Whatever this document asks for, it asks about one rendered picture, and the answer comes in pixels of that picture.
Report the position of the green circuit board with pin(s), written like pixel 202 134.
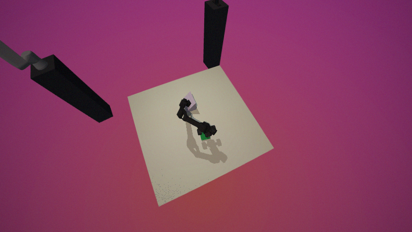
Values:
pixel 203 137

